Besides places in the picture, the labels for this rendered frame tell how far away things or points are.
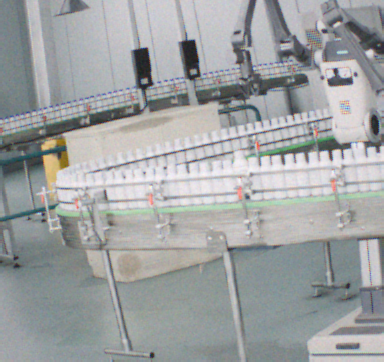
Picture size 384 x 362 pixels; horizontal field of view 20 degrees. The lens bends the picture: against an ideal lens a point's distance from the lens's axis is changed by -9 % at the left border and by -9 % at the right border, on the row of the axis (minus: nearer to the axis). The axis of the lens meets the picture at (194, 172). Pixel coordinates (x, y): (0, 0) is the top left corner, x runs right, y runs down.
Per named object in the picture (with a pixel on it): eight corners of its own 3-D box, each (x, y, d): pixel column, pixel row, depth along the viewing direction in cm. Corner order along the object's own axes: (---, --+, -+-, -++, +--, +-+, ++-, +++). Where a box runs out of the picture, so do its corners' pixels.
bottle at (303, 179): (316, 193, 441) (309, 152, 440) (307, 196, 437) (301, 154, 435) (304, 194, 445) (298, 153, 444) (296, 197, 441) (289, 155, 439)
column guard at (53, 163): (47, 200, 1525) (34, 122, 1513) (65, 194, 1555) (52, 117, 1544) (64, 199, 1501) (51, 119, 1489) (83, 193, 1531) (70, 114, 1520)
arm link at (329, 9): (330, -11, 435) (312, 1, 439) (342, 13, 428) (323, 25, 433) (379, 30, 469) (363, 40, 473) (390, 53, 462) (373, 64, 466)
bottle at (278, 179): (275, 197, 452) (269, 156, 450) (290, 195, 451) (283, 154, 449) (274, 200, 446) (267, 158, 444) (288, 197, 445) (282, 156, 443)
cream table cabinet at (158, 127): (199, 247, 961) (175, 107, 948) (243, 251, 909) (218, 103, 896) (89, 276, 901) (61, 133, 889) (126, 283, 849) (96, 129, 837)
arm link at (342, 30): (342, 6, 434) (322, 18, 439) (339, 8, 429) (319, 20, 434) (398, 92, 437) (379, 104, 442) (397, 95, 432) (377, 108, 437)
